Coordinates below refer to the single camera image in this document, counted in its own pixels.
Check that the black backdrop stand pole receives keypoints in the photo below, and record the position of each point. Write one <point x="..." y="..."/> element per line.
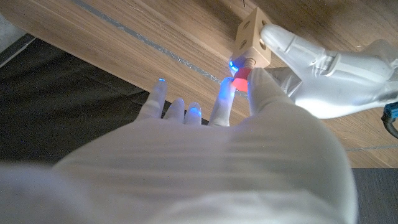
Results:
<point x="15" y="49"/>

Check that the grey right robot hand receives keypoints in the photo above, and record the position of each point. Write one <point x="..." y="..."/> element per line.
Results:
<point x="202" y="174"/>

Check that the red-headed wooden screw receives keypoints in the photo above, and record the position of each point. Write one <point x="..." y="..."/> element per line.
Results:
<point x="242" y="81"/>

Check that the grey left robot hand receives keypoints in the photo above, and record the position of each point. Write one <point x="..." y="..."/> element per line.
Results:
<point x="335" y="84"/>

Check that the black backdrop curtain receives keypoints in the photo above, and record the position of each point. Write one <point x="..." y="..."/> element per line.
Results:
<point x="62" y="109"/>

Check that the wooden block with holes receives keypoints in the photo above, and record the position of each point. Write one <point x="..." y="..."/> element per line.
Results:
<point x="248" y="34"/>

